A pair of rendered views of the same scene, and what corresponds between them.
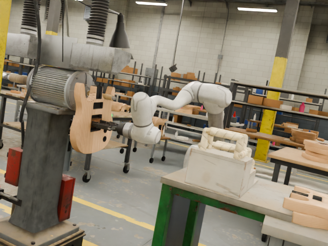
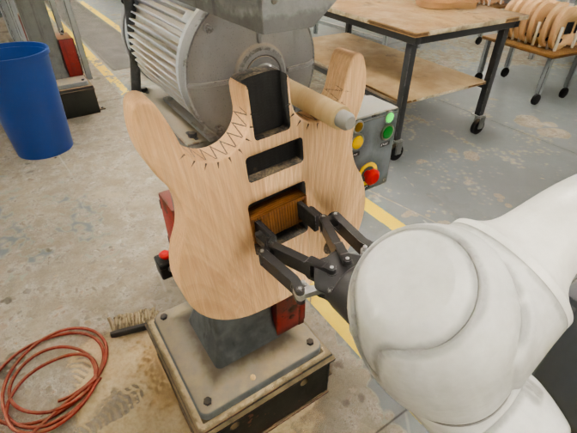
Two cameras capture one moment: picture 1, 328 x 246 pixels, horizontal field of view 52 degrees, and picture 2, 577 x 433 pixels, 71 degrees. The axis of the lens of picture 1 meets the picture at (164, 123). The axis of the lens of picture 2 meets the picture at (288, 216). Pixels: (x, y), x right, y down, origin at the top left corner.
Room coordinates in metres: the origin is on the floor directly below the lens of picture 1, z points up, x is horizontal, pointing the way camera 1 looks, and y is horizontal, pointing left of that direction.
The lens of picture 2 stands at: (1.54, 0.12, 1.47)
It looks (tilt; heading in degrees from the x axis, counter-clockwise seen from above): 37 degrees down; 32
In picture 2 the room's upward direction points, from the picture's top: straight up
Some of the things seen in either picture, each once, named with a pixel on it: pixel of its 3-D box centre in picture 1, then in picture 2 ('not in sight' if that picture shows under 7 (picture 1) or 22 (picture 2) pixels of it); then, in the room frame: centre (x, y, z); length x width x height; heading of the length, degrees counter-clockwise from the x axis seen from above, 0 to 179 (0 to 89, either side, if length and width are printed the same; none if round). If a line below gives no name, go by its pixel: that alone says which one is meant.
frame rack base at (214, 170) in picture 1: (218, 170); not in sight; (1.59, -0.30, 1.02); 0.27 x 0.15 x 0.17; 65
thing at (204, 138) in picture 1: (204, 140); not in sight; (1.58, -0.20, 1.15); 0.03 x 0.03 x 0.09
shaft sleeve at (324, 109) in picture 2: (100, 95); (301, 97); (2.04, 0.41, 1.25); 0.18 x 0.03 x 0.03; 66
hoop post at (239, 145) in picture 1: (238, 148); not in sight; (1.51, -0.36, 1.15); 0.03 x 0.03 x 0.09
